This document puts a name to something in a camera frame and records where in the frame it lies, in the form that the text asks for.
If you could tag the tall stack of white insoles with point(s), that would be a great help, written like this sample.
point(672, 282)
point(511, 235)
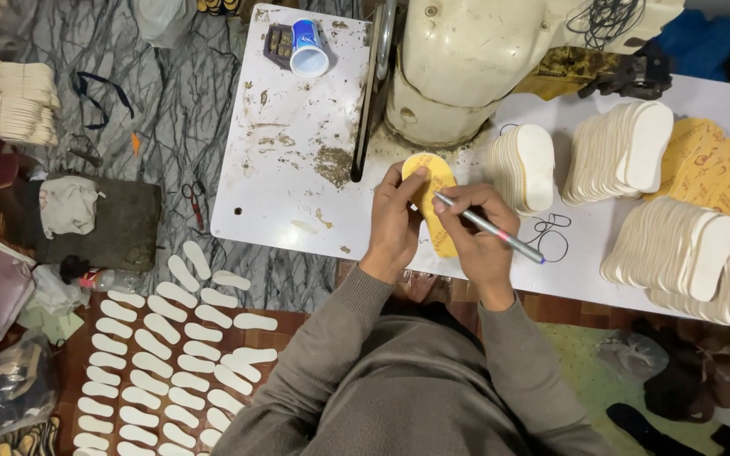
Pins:
point(621, 152)

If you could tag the white insoles laid on floor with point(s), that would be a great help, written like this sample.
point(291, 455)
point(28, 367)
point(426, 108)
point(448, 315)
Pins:
point(168, 361)

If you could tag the heap of dark shoe uppers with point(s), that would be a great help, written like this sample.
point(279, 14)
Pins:
point(698, 373)

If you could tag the black elastic loop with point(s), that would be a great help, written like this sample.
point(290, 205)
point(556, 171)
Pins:
point(549, 235)

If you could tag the blue and white paper cup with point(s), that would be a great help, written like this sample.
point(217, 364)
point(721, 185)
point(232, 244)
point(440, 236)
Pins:
point(308, 49)

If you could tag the silver pen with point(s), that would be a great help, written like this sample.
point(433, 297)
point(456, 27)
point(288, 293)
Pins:
point(498, 233)

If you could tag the plastic bottle with red label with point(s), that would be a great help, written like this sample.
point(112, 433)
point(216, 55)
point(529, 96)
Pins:
point(105, 278)

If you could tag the heap of cream insoles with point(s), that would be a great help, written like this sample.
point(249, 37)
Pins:
point(4, 95)

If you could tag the yellow shoe insole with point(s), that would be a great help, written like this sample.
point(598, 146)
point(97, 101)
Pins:
point(429, 190)

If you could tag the dark cushion with white cloth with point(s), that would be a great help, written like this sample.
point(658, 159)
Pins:
point(86, 218)

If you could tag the long row of white insoles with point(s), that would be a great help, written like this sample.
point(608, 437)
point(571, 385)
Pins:
point(688, 259)

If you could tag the person's right hand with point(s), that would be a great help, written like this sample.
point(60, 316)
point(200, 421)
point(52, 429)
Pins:
point(476, 234)

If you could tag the black machine belt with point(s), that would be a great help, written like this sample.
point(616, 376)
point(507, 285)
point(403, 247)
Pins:
point(368, 101)

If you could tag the white plastic bag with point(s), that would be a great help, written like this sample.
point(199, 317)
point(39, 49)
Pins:
point(163, 20)

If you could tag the clear plastic bag of scraps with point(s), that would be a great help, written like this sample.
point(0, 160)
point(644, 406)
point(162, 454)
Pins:
point(7, 386)

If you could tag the small stack of white insoles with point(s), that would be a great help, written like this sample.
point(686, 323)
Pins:
point(523, 168)

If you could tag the fanned pile of yellow insoles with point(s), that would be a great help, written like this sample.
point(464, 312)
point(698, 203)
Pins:
point(713, 168)

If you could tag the person's right fingers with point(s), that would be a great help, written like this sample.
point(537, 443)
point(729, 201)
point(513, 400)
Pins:
point(460, 206)

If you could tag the cream sewing machine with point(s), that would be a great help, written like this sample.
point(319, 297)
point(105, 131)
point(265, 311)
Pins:
point(498, 57)

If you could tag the small dark tray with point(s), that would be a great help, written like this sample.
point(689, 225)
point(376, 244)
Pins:
point(277, 44)

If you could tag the person's left hand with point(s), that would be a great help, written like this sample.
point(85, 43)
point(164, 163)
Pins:
point(390, 221)

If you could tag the person's grey sweater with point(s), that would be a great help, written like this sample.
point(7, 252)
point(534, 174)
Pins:
point(403, 392)

